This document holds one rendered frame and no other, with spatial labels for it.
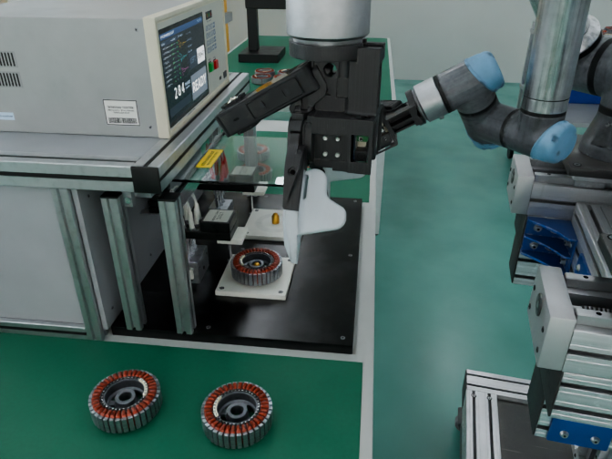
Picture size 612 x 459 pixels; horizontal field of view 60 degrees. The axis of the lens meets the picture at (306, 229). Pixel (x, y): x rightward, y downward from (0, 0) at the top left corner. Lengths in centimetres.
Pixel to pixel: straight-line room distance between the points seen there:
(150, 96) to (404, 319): 164
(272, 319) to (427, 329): 132
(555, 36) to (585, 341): 47
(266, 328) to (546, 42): 70
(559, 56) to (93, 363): 96
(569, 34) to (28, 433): 105
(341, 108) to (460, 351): 181
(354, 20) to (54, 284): 80
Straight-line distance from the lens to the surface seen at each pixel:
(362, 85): 50
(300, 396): 95
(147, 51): 98
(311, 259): 126
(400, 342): 223
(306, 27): 48
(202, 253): 120
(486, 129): 108
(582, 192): 126
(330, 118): 50
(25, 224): 106
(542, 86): 100
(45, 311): 116
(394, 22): 635
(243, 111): 53
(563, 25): 98
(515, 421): 175
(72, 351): 112
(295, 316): 108
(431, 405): 201
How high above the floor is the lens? 143
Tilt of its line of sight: 29 degrees down
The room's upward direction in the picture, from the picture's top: straight up
